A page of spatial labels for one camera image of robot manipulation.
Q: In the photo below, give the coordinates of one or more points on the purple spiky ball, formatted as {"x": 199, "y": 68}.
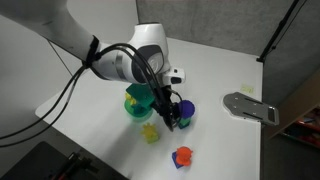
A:
{"x": 187, "y": 108}

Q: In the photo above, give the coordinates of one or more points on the grey metal plate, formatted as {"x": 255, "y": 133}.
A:
{"x": 246, "y": 108}

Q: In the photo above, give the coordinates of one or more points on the orange black clamp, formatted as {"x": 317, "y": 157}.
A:
{"x": 71, "y": 165}

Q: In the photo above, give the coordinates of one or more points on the black tripod stand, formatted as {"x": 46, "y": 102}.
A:
{"x": 280, "y": 26}

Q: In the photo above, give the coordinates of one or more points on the orange rubber toy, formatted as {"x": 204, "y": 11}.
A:
{"x": 184, "y": 156}

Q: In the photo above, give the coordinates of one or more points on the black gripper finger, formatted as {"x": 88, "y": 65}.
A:
{"x": 170, "y": 123}
{"x": 176, "y": 111}

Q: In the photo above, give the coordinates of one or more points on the yellow toy figure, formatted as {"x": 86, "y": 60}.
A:
{"x": 130, "y": 99}

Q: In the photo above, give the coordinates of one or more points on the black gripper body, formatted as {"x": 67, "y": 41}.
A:
{"x": 162, "y": 103}

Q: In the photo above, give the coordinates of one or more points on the blue block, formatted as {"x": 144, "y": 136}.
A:
{"x": 175, "y": 161}

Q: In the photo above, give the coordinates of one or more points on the yellow spiky toy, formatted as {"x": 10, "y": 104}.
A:
{"x": 148, "y": 129}

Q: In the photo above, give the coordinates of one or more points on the small green block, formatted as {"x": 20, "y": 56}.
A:
{"x": 186, "y": 120}

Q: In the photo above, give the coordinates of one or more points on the wooden shelf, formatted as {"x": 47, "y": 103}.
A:
{"x": 296, "y": 113}

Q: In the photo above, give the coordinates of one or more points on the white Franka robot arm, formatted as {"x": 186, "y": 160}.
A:
{"x": 66, "y": 30}

